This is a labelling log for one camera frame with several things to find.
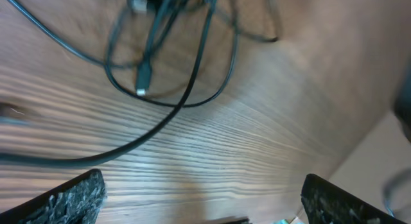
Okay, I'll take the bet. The black cable bundle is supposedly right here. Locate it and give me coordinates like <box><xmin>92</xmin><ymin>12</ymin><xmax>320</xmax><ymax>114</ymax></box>
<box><xmin>0</xmin><ymin>0</ymin><xmax>280</xmax><ymax>169</ymax></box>

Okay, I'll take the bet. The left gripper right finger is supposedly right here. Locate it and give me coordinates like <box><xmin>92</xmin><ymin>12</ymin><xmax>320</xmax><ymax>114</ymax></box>
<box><xmin>301</xmin><ymin>174</ymin><xmax>405</xmax><ymax>224</ymax></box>

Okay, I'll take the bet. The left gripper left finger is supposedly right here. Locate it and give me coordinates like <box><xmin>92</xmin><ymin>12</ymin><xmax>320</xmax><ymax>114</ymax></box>
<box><xmin>1</xmin><ymin>169</ymin><xmax>107</xmax><ymax>223</ymax></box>

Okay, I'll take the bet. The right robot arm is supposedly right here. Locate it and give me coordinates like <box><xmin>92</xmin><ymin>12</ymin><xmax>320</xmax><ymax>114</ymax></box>
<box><xmin>393</xmin><ymin>63</ymin><xmax>410</xmax><ymax>141</ymax></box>

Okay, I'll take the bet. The right black camera cable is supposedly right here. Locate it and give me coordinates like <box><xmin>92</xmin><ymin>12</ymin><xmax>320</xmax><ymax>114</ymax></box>
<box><xmin>381</xmin><ymin>168</ymin><xmax>411</xmax><ymax>218</ymax></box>

